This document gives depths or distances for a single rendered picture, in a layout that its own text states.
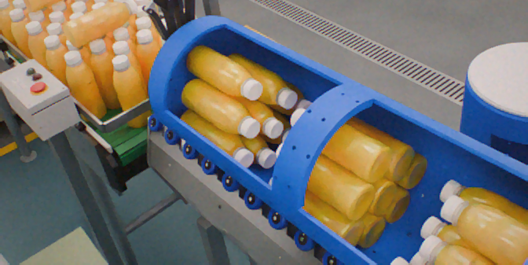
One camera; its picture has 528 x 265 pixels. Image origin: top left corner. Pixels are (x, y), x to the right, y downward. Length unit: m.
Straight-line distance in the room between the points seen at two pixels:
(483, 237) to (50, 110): 0.97
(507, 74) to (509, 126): 0.14
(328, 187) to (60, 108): 0.71
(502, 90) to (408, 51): 2.03
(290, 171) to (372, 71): 2.26
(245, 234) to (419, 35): 2.41
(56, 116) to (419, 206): 0.84
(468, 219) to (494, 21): 2.83
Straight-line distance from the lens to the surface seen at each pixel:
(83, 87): 1.55
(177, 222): 2.50
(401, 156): 1.00
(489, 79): 1.36
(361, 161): 0.95
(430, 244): 0.91
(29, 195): 2.91
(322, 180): 0.98
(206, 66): 1.21
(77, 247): 1.07
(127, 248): 2.15
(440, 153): 1.08
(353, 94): 0.98
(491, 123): 1.32
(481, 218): 0.87
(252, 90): 1.14
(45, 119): 1.42
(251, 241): 1.25
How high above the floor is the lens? 1.82
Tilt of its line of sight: 39 degrees down
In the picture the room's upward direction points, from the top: 9 degrees counter-clockwise
